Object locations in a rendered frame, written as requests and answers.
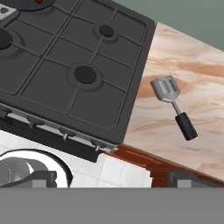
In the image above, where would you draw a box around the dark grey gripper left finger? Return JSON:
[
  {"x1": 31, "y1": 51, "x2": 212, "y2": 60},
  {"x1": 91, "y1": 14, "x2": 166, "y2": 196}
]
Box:
[{"x1": 0, "y1": 170, "x2": 58, "y2": 188}]

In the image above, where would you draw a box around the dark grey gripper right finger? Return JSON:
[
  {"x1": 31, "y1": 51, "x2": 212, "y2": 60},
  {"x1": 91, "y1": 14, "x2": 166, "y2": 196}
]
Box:
[{"x1": 166, "y1": 171, "x2": 224, "y2": 188}]

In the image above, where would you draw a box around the white and black round thing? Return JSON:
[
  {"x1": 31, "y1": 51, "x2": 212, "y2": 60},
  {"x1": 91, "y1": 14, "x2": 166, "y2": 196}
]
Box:
[{"x1": 0, "y1": 148, "x2": 74, "y2": 188}]

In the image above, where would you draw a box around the red-brown wooden cupboard front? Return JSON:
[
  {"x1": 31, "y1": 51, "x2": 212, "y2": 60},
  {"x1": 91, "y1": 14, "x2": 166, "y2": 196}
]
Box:
[{"x1": 108, "y1": 144, "x2": 224, "y2": 188}]

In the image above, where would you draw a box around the black oven front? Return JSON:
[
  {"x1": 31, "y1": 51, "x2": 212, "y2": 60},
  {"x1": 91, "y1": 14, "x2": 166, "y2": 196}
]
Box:
[{"x1": 0, "y1": 115, "x2": 102, "y2": 164}]

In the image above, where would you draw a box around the dark oval hob knob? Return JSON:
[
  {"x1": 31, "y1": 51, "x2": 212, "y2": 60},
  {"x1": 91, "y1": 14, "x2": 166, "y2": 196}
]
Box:
[
  {"x1": 90, "y1": 138, "x2": 109, "y2": 153},
  {"x1": 59, "y1": 127, "x2": 77, "y2": 140},
  {"x1": 27, "y1": 117, "x2": 46, "y2": 130}
]

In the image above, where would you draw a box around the dark grey gas hob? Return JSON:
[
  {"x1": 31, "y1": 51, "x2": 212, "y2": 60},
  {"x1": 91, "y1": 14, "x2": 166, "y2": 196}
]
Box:
[{"x1": 0, "y1": 0, "x2": 158, "y2": 146}]

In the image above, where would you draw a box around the pale grey flat object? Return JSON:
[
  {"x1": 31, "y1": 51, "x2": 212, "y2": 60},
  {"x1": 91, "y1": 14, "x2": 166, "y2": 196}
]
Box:
[{"x1": 0, "y1": 6, "x2": 18, "y2": 22}]

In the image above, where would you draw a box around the dark grey pan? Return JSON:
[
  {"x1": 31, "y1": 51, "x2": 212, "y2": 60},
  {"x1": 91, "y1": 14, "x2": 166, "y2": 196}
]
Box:
[{"x1": 12, "y1": 0, "x2": 57, "y2": 11}]

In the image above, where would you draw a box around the grey spatula with black handle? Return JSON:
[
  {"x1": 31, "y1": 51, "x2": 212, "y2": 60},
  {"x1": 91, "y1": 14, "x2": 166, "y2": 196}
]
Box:
[{"x1": 150, "y1": 75, "x2": 200, "y2": 142}]

